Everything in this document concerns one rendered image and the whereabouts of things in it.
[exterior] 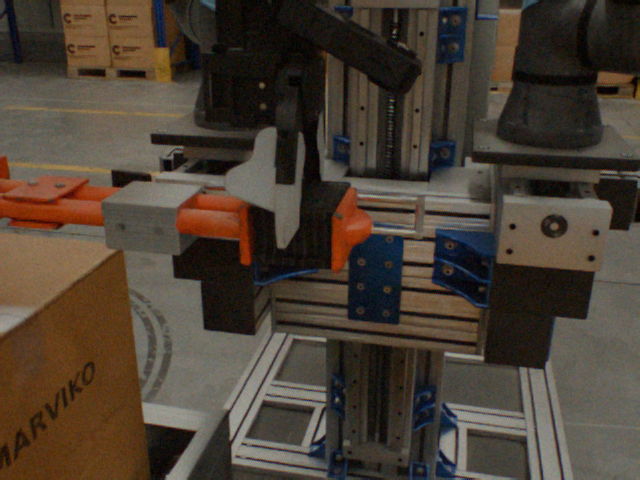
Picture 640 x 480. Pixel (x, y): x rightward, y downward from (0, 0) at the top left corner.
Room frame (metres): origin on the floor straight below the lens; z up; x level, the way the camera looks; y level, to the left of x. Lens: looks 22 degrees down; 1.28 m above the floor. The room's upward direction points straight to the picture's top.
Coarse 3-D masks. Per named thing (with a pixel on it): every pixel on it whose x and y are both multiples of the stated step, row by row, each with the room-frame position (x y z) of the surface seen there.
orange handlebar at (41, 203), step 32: (0, 192) 0.60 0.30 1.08; (32, 192) 0.56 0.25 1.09; (64, 192) 0.56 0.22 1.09; (96, 192) 0.58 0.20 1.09; (32, 224) 0.55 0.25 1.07; (64, 224) 0.56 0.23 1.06; (96, 224) 0.54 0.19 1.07; (192, 224) 0.52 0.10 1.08; (224, 224) 0.51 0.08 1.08; (352, 224) 0.50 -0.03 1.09
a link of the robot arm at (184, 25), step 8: (168, 0) 1.19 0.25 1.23; (176, 0) 1.18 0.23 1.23; (184, 0) 1.17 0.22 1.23; (176, 8) 1.19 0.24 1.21; (184, 8) 1.18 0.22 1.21; (176, 16) 1.20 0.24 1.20; (184, 16) 1.18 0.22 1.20; (184, 24) 1.20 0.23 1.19; (184, 32) 1.24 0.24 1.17; (192, 32) 1.16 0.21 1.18; (192, 40) 1.23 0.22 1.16
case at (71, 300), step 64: (0, 256) 0.74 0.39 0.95; (64, 256) 0.74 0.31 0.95; (0, 320) 0.58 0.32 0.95; (64, 320) 0.65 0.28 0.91; (128, 320) 0.77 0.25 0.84; (0, 384) 0.54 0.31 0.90; (64, 384) 0.63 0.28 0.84; (128, 384) 0.75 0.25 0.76; (0, 448) 0.52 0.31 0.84; (64, 448) 0.61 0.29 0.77; (128, 448) 0.73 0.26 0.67
